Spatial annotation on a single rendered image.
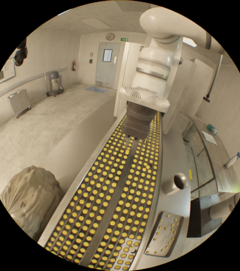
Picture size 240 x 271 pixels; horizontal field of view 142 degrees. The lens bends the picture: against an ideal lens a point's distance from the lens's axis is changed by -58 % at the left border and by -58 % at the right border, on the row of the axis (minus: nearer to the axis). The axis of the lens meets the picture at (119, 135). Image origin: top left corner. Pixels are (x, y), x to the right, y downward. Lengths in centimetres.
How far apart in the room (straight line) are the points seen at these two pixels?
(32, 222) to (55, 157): 35
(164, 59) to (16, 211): 45
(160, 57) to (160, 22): 7
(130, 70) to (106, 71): 399
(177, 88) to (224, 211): 72
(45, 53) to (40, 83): 117
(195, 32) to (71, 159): 56
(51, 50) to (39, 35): 88
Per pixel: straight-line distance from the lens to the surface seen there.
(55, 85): 384
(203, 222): 64
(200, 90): 75
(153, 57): 19
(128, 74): 63
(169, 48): 24
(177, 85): 63
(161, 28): 20
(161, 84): 20
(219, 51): 23
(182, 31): 20
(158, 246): 47
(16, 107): 328
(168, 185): 44
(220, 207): 64
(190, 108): 76
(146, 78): 19
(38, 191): 27
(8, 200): 33
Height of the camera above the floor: 119
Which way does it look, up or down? 42 degrees down
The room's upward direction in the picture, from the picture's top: 12 degrees clockwise
